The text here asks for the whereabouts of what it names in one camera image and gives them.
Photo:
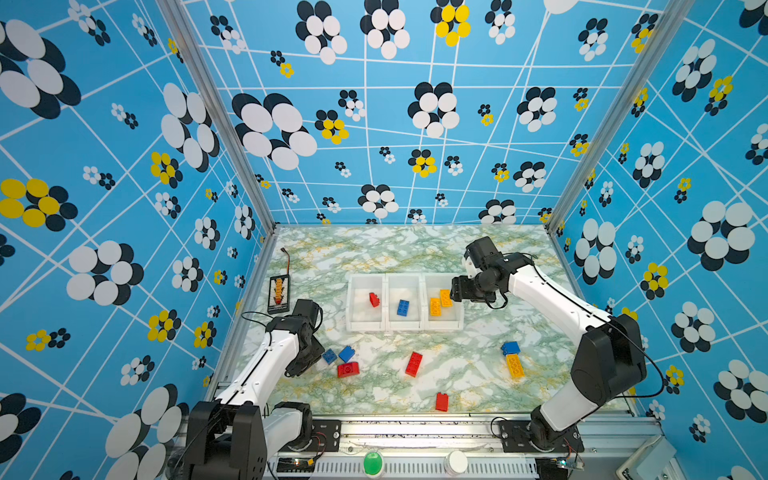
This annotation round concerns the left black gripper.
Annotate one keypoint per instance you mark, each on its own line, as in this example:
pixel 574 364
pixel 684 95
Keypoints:
pixel 317 352

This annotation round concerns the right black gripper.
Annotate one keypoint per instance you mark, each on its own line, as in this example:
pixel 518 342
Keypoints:
pixel 460 292

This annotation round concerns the blue lego brick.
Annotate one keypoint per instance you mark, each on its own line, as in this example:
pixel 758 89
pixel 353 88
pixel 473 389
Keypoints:
pixel 403 308
pixel 346 354

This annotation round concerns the small blue lego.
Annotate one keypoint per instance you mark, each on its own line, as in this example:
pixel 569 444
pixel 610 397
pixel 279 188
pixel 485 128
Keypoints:
pixel 510 348
pixel 330 357

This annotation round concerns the white three-compartment container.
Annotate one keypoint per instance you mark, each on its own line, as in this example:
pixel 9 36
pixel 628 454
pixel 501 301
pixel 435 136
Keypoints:
pixel 417 288

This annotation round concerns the long yellow lego brick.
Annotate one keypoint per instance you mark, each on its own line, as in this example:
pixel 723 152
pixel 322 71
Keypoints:
pixel 514 366

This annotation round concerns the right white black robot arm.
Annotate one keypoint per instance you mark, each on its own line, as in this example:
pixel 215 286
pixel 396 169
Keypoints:
pixel 609 359

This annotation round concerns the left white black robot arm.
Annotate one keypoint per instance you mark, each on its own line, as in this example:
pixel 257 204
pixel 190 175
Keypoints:
pixel 229 437

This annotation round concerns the black box with orange parts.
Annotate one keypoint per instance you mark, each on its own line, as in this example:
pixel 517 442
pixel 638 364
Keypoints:
pixel 278 294

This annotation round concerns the small red lego front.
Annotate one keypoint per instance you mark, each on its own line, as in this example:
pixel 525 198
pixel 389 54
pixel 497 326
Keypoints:
pixel 442 402

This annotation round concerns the left circuit board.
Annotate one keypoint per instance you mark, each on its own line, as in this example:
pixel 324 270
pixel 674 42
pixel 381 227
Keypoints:
pixel 296 465

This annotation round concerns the circuit board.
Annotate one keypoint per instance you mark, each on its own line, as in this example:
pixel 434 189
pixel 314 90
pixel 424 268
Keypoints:
pixel 296 465
pixel 552 469

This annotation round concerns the green push button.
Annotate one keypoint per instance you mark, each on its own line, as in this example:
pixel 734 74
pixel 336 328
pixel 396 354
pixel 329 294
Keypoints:
pixel 373 464

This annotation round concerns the white push button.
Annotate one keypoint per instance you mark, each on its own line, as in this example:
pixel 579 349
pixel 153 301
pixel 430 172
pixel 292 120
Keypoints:
pixel 456 463

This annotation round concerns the right circuit board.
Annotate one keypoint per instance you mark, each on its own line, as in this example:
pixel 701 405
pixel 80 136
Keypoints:
pixel 552 469

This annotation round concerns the grey box front right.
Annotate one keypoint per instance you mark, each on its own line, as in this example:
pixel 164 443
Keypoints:
pixel 649 461

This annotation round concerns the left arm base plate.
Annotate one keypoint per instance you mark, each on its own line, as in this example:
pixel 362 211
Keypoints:
pixel 325 436

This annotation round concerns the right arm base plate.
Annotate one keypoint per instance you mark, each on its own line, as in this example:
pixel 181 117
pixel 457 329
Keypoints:
pixel 515 437

